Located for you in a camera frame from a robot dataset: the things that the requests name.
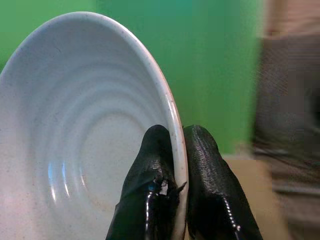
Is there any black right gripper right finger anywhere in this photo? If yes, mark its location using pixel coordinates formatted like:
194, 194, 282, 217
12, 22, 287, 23
182, 124, 264, 240

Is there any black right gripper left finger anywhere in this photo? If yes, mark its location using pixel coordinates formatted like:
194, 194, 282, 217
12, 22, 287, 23
105, 124, 188, 240

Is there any white ribbed ceramic bowl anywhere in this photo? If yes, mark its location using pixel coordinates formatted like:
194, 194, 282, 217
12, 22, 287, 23
0, 11, 190, 240

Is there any grey blurred furniture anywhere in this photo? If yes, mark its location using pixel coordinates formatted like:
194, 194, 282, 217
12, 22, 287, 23
251, 31, 320, 240

